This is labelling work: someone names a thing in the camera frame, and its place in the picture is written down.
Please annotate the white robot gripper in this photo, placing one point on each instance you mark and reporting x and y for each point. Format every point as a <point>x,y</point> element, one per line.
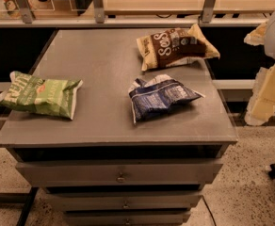
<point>262,101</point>

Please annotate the black metal floor frame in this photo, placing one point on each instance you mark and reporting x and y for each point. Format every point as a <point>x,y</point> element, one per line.
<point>24,199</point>

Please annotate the grey drawer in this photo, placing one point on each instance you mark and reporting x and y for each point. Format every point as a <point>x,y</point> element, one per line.
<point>123,200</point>
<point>127,218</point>
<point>119,173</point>

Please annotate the brown and cream chip bag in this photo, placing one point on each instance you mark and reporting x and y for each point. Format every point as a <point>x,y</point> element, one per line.
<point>175,47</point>

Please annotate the middle grey drawer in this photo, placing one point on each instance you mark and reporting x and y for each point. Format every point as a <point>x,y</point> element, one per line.
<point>123,200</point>

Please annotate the bottom grey drawer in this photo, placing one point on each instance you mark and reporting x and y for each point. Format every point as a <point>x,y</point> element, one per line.
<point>127,218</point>

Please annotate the wooden shelf counter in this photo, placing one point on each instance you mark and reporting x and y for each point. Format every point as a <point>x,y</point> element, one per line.
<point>145,13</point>

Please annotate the grey drawer cabinet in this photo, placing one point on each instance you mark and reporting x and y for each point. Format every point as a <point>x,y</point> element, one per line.
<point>102,129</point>

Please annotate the green jalapeno chip bag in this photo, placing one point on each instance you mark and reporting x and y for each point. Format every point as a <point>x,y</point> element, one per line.
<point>51,97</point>

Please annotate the blue chip bag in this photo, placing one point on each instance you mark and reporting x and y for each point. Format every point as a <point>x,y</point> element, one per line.
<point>158,96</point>

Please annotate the top grey drawer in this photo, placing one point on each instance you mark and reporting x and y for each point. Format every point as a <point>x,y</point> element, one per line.
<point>119,173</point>

